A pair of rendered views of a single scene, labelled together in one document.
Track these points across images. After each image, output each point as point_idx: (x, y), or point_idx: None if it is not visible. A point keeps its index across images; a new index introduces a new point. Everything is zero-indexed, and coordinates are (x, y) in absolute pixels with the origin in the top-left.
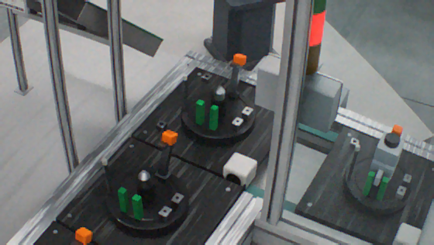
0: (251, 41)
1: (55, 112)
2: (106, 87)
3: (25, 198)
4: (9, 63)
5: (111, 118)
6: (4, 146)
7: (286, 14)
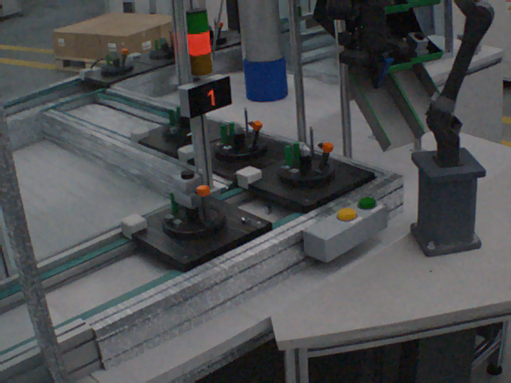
0: (421, 209)
1: (385, 161)
2: (409, 180)
3: None
4: None
5: None
6: (355, 145)
7: None
